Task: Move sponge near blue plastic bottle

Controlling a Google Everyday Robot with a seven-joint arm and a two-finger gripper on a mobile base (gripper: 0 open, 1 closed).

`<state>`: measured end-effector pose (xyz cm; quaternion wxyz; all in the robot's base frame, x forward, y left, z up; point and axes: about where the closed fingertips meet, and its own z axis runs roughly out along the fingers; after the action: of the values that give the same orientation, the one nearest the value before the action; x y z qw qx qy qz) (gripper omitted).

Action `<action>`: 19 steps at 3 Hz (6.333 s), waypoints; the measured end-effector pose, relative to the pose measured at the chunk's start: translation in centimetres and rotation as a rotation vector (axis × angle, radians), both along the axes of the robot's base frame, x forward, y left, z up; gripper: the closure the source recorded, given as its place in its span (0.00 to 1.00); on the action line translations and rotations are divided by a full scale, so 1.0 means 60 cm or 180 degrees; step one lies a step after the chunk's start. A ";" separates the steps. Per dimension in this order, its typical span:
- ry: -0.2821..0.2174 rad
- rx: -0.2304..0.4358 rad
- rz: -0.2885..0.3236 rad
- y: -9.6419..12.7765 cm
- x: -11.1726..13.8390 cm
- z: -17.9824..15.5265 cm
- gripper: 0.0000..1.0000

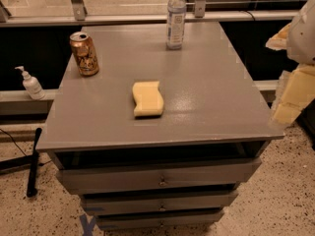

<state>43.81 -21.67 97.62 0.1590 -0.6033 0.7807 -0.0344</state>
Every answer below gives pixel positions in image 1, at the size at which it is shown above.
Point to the grey drawer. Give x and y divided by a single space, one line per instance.
164 202
158 219
151 177

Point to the clear blue plastic bottle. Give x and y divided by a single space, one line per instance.
176 12

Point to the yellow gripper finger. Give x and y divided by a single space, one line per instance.
295 91
279 40

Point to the yellow sponge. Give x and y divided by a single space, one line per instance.
148 99

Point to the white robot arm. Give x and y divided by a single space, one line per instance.
301 36

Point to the white pump dispenser bottle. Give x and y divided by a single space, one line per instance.
31 84

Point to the metal window rail frame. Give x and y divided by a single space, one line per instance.
30 13

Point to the gold soda can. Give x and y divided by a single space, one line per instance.
83 50

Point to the grey drawer cabinet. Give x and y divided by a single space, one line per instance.
157 137

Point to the bottom grey drawer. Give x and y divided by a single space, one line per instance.
158 219

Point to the top grey drawer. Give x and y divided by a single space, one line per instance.
151 177

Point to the middle grey drawer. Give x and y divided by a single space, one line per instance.
164 202

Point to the black stand leg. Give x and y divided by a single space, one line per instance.
28 160

